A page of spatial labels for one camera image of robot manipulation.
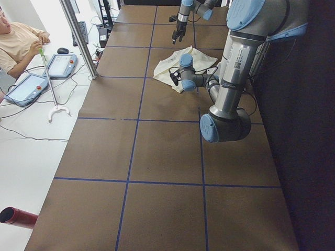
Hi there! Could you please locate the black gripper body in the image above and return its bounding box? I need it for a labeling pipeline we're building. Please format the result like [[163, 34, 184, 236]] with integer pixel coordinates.
[[169, 16, 187, 36], [169, 68, 181, 85]]

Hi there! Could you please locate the cream long sleeve shirt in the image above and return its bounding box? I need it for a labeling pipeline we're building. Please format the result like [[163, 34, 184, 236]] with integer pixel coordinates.
[[153, 46, 218, 93]]

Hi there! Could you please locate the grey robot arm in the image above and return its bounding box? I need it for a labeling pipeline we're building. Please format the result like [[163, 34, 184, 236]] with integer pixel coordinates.
[[170, 0, 309, 142], [169, 0, 217, 44]]

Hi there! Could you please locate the black keyboard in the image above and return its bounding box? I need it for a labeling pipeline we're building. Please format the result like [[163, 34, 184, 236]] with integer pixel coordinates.
[[72, 21, 87, 47]]

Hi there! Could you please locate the black computer mouse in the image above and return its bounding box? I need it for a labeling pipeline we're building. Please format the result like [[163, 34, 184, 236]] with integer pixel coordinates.
[[57, 48, 69, 54]]

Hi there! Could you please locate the teach pendant far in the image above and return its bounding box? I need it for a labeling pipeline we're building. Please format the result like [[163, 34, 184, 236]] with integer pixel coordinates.
[[43, 54, 77, 79]]

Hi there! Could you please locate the teach pendant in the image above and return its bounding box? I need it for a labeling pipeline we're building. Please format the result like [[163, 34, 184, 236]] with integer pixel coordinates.
[[4, 74, 48, 107], [43, 54, 77, 79]]

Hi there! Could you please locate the metal reacher grabber tool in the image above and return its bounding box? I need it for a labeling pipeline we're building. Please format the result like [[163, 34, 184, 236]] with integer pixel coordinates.
[[39, 49, 71, 123]]

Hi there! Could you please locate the teach pendant near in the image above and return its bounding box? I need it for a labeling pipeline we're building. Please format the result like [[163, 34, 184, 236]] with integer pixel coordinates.
[[4, 74, 48, 107]]

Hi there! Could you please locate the person in beige shirt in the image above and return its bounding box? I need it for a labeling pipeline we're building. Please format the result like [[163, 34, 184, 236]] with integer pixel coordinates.
[[1, 10, 50, 79]]

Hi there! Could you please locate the red cylinder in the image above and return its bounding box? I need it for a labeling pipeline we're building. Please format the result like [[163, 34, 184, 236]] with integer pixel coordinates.
[[1, 207, 38, 229]]

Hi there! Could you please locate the black camera cable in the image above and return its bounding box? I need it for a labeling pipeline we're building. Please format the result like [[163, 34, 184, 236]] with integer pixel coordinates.
[[169, 66, 219, 79]]

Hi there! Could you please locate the aluminium frame post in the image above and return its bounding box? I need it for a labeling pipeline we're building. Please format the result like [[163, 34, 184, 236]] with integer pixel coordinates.
[[59, 0, 98, 79]]

